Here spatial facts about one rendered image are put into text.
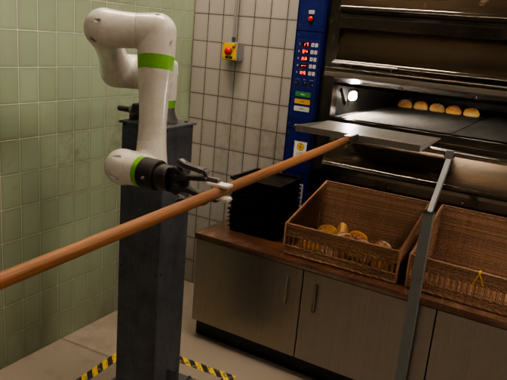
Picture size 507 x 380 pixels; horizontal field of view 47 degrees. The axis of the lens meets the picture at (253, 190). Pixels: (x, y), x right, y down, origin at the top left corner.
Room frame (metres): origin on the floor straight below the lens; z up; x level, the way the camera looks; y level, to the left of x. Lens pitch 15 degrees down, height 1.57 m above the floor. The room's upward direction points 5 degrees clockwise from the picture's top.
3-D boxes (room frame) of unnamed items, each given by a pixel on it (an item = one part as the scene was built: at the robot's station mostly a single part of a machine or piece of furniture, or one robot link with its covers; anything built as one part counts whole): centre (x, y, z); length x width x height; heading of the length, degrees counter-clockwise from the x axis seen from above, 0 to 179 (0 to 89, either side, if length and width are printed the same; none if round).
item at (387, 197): (2.65, -0.51, 0.72); 0.56 x 0.49 x 0.28; 62
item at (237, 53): (3.29, 0.18, 1.46); 0.10 x 0.07 x 0.10; 61
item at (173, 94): (2.27, 0.41, 1.36); 0.16 x 0.13 x 0.19; 98
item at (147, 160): (1.64, 0.29, 1.15); 0.12 x 0.06 x 0.09; 151
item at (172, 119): (2.30, 0.45, 1.23); 0.26 x 0.15 x 0.06; 65
